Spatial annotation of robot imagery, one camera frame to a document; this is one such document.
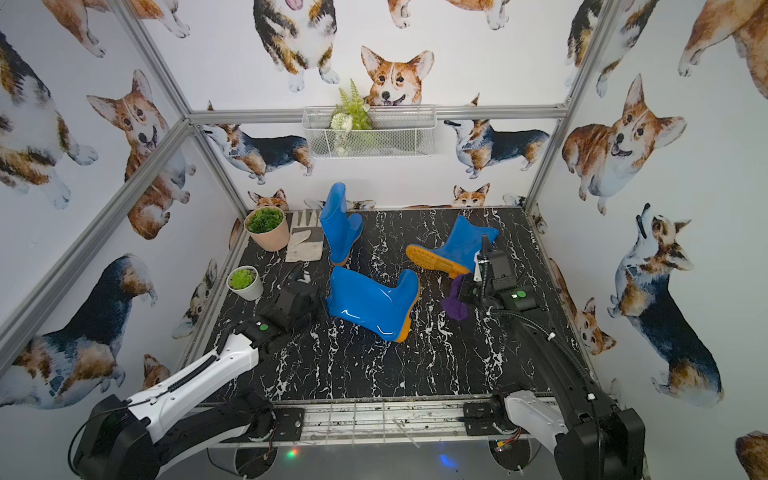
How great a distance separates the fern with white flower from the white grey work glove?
1.28 feet

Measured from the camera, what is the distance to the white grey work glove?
1.09 metres

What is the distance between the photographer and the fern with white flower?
82 cm
